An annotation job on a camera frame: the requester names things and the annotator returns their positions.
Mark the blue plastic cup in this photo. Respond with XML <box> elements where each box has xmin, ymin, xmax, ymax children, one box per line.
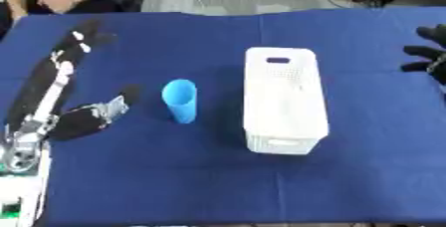
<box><xmin>160</xmin><ymin>79</ymin><xmax>199</xmax><ymax>124</ymax></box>

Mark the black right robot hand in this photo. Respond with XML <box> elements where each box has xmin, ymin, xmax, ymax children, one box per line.
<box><xmin>398</xmin><ymin>23</ymin><xmax>446</xmax><ymax>86</ymax></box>

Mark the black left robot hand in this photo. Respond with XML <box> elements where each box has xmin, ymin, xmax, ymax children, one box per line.
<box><xmin>5</xmin><ymin>18</ymin><xmax>143</xmax><ymax>141</ymax></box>

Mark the white perforated plastic basket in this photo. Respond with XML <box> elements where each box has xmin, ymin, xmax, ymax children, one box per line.
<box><xmin>242</xmin><ymin>46</ymin><xmax>332</xmax><ymax>155</ymax></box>

